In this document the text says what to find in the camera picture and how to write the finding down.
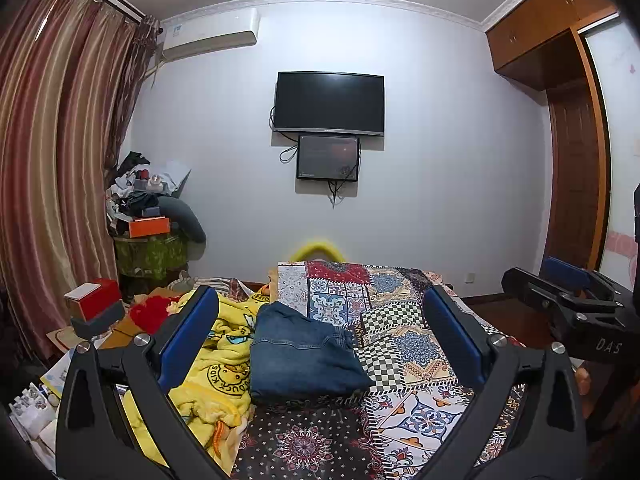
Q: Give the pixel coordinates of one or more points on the large black wall television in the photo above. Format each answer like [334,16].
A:
[330,102]

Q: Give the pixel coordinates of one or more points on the blue denim jeans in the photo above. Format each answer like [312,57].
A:
[300,355]

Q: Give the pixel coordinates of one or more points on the red fluffy cloth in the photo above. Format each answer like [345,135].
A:
[150,312]

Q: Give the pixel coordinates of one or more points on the grey bolster pillow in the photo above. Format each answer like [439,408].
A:
[187,215]

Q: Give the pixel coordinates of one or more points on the small black wall monitor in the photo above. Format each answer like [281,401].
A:
[327,157]

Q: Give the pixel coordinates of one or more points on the red box with white lid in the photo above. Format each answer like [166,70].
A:
[97,297]

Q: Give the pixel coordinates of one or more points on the orange box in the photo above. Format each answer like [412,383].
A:
[149,226]

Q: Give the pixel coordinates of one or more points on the brown wooden overhead cabinet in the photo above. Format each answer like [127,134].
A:
[540,30]

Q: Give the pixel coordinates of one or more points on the striped brown curtain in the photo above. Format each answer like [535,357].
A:
[55,160]

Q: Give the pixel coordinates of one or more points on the striped cloth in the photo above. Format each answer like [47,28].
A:
[235,290]

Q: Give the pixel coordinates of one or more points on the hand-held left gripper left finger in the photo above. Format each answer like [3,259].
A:
[187,330]

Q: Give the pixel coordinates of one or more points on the pink wall sticker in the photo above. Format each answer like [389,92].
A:
[620,247]

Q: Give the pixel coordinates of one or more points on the green patterned cloth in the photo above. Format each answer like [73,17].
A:
[150,255]

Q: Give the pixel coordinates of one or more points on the pile of clutter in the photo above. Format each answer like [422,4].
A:
[135,185]

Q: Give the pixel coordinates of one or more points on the brown cardboard sheet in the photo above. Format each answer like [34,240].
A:
[122,332]

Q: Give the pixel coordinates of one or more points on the yellow cartoon blanket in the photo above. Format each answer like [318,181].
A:
[220,370]

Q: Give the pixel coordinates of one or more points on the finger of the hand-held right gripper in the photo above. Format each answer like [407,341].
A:
[530,284]
[570,270]

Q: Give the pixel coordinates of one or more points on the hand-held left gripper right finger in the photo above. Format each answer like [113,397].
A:
[452,335]

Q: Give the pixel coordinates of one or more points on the white air conditioner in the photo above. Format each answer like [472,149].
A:
[210,35]

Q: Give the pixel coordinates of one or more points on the white packets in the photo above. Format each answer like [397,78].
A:
[37,405]

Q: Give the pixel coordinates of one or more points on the patchwork printed bedspread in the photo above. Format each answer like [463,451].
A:
[410,310]

